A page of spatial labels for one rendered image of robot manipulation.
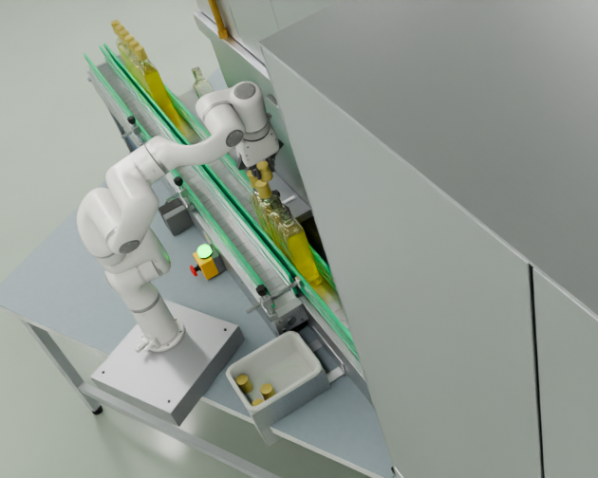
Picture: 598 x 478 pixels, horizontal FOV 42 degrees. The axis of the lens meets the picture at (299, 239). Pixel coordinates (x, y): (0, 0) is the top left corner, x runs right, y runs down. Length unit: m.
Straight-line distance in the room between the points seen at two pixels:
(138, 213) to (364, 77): 1.21
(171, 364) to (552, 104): 1.81
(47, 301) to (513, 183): 2.35
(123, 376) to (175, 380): 0.17
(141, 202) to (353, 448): 0.80
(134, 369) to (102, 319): 0.33
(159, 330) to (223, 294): 0.28
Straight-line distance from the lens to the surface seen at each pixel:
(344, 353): 2.04
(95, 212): 1.90
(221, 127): 1.76
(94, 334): 2.56
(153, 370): 2.28
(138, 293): 2.17
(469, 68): 0.61
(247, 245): 2.39
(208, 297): 2.47
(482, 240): 0.50
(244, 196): 2.56
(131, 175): 1.80
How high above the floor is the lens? 2.47
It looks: 43 degrees down
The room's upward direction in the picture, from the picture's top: 19 degrees counter-clockwise
